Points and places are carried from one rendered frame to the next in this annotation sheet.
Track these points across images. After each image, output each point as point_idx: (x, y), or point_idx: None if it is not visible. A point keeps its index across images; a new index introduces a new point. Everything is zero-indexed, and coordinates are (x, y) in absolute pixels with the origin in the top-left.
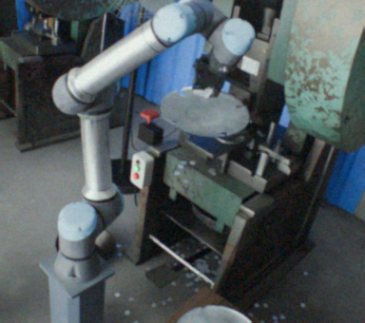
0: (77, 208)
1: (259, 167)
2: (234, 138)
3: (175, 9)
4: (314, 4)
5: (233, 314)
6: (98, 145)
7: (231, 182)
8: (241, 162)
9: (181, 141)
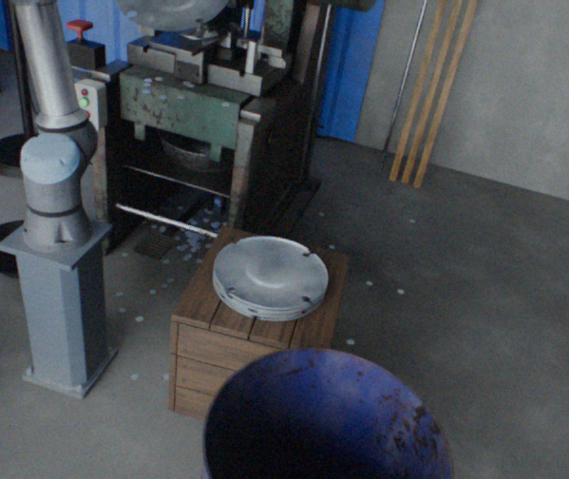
0: (45, 141)
1: (249, 63)
2: (206, 33)
3: None
4: None
5: (274, 241)
6: (54, 44)
7: (218, 91)
8: (222, 65)
9: (131, 57)
